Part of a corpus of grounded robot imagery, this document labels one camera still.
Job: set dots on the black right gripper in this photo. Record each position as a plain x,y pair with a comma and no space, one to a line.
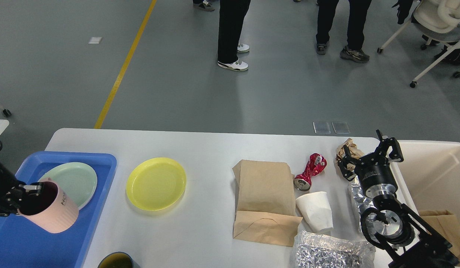
378,179

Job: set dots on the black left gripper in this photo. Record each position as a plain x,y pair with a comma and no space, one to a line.
13,190

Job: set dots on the pink ribbed mug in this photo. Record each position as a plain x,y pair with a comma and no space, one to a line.
52,209

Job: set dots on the teal mug yellow inside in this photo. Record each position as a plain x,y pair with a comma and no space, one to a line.
118,260

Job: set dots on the yellow plastic plate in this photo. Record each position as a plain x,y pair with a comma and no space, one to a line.
156,184

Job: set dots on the crumpled foil under arm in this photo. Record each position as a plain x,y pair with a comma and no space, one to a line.
359,202

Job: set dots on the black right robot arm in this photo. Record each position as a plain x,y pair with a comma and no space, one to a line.
388,223

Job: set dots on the crumpled brown paper ball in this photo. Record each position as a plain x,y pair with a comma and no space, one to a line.
348,169

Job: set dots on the floor outlet cover right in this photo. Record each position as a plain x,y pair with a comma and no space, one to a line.
341,127

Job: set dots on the floor outlet cover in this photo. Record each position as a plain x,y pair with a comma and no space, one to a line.
322,127
341,127

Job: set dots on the pale green plate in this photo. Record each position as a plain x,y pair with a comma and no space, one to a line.
78,180

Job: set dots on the crushed red soda can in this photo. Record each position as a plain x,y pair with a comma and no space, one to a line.
315,165

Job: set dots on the blue plastic tray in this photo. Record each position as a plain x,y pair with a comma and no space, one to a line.
23,244

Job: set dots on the floor outlet cover left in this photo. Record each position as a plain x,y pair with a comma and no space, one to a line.
322,127

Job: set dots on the beige plastic bin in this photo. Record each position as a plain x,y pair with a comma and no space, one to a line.
431,171

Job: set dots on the white paper cup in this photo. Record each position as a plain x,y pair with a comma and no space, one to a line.
315,209

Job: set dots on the chair caster at left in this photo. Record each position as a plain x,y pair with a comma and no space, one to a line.
6,112

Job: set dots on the brown paper bag in bin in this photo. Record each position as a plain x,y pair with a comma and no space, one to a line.
447,224

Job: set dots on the crumpled foil sheet front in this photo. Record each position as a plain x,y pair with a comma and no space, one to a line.
312,250

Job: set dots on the white office chair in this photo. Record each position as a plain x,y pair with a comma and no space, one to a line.
439,20

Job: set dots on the person in white sneakers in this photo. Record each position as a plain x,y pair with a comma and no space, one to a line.
232,14

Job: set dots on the distant grey shoe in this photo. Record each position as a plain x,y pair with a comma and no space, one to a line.
203,5

